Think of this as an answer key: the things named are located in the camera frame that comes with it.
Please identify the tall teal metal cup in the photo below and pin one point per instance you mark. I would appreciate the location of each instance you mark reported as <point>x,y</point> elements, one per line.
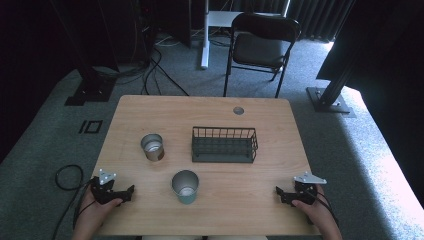
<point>185,188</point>

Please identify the grey table grommet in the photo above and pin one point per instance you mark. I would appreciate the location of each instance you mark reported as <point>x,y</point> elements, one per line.
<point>238,110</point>

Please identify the black metal stand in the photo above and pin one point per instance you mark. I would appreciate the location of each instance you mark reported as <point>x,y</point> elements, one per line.
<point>90,90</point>
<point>328,100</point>

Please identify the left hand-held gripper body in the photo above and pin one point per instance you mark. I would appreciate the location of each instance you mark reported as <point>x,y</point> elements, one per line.
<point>104,192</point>

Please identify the silver metal cup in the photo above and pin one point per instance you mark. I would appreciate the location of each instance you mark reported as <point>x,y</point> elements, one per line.
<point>152,148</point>

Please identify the person's right hand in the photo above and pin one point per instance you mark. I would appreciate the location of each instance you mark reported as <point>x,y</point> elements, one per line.
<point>316,210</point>

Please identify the black folding chair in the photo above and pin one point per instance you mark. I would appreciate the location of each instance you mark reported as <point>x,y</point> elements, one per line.
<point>258,50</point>

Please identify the person's left hand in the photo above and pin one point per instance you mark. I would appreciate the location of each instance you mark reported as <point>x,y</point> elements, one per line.
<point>94,211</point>

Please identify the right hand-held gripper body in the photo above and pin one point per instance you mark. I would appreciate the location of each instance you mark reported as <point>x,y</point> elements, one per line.
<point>305,192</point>

